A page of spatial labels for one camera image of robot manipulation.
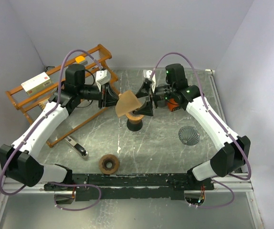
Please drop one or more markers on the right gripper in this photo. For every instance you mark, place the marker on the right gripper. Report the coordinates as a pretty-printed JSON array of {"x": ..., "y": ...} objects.
[{"x": 143, "y": 91}]

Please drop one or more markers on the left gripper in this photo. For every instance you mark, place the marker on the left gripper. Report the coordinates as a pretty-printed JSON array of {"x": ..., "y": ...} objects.
[{"x": 109, "y": 97}]

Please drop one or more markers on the brown paper coffee filter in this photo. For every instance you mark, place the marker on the brown paper coffee filter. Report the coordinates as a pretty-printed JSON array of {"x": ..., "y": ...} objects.
[{"x": 126, "y": 103}]

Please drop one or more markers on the orange coffee filter box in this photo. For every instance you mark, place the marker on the orange coffee filter box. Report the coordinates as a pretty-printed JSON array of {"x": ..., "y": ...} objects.
[{"x": 174, "y": 105}]

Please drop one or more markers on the dark glass carafe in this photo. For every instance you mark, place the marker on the dark glass carafe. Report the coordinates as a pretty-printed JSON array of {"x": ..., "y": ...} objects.
[{"x": 134, "y": 125}]

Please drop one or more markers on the clear glass ribbed dripper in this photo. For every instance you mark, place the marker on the clear glass ribbed dripper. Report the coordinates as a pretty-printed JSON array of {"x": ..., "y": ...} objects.
[{"x": 188, "y": 135}]

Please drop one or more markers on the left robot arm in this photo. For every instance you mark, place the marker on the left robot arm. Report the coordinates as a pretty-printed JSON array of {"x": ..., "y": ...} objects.
[{"x": 19, "y": 160}]

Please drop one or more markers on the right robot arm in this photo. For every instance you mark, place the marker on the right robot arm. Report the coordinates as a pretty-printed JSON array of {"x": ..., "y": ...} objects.
[{"x": 232, "y": 149}]

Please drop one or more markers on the silver black coffee scoop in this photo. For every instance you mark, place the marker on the silver black coffee scoop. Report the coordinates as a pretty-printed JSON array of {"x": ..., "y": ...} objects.
[{"x": 77, "y": 147}]

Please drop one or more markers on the grey glass carafe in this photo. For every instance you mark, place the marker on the grey glass carafe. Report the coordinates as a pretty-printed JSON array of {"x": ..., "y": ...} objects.
[{"x": 162, "y": 102}]

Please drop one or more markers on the orange grey small box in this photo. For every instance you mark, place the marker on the orange grey small box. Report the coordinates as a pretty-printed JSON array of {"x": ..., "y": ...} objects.
[{"x": 81, "y": 60}]

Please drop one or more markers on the white flat box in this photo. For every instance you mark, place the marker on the white flat box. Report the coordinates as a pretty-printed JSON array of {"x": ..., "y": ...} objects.
[{"x": 36, "y": 84}]

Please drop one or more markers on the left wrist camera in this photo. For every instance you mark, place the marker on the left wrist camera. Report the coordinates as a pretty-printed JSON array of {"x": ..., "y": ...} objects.
[{"x": 101, "y": 78}]

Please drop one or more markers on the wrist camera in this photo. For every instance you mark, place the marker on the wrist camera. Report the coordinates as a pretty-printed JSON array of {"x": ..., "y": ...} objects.
[
  {"x": 150, "y": 76},
  {"x": 101, "y": 78}
]

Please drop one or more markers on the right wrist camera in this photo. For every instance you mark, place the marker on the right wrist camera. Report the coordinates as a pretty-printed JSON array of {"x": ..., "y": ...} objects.
[{"x": 150, "y": 76}]

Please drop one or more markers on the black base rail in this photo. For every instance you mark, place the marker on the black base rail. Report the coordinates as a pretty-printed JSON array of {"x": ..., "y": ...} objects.
[{"x": 127, "y": 186}]

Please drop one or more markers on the aluminium frame rail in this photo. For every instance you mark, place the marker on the aluminium frame rail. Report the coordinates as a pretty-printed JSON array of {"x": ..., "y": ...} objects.
[{"x": 64, "y": 194}]

